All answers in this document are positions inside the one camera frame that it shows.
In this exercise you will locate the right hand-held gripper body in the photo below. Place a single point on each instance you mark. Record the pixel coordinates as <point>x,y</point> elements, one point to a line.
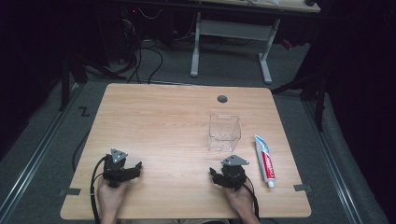
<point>234,174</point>

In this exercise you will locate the black metal stand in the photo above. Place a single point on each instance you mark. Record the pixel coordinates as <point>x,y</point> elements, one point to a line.
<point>70,77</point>
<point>311,90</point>

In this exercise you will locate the white red toothpaste tube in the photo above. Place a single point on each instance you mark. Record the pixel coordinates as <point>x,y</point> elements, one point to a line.
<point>266,161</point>

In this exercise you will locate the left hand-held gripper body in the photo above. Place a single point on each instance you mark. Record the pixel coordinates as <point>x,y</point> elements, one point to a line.
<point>113,169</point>

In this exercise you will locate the white-legged wooden desk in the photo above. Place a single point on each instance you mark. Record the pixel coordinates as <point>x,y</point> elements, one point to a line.
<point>236,29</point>

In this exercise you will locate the clear plastic box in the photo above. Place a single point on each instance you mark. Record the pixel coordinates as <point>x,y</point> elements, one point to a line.
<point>224,133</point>

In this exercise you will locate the grey tape piece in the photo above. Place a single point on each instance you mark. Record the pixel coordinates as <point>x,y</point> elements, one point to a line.
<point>71,192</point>
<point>302,187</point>

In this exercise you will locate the person's right hand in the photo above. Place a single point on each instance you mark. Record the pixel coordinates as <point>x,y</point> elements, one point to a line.
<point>238,200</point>

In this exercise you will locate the grey round table grommet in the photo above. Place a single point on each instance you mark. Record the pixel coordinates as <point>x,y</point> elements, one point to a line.
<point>222,99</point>

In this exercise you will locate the metal floor rail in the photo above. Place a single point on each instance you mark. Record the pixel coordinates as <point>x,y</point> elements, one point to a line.
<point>333,168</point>
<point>34,155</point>

